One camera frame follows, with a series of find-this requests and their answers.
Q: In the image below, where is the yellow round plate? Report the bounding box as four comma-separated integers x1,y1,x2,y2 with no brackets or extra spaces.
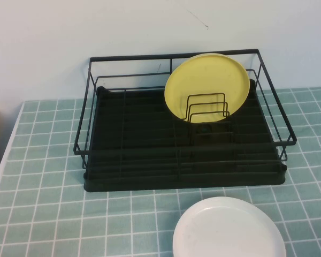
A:
164,52,251,124

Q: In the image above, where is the white round plate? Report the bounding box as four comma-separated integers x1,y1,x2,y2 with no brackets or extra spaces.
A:
172,196,287,257

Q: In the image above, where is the green tile-pattern tablecloth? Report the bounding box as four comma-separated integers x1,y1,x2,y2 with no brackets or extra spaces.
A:
0,87,321,257

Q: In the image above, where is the black wire dish rack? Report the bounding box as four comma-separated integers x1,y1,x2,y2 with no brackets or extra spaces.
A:
73,48,297,172
83,79,288,193

